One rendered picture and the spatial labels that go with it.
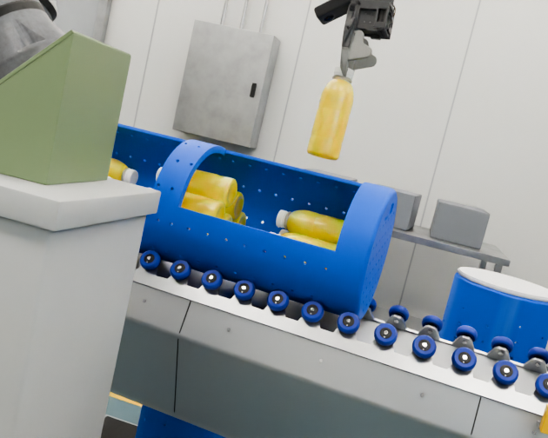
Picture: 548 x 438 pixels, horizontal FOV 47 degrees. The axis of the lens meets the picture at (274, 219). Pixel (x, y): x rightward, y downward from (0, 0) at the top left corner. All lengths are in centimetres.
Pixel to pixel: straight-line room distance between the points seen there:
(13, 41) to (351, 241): 66
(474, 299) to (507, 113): 300
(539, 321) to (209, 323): 89
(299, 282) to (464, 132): 347
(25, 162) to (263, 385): 67
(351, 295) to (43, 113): 65
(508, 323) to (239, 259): 78
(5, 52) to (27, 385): 45
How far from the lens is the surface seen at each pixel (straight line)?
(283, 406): 134
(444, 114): 463
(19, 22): 100
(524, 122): 467
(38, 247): 85
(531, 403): 127
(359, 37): 130
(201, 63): 470
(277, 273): 126
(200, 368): 137
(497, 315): 175
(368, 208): 123
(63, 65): 92
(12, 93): 95
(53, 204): 82
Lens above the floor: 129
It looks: 8 degrees down
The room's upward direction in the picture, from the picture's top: 13 degrees clockwise
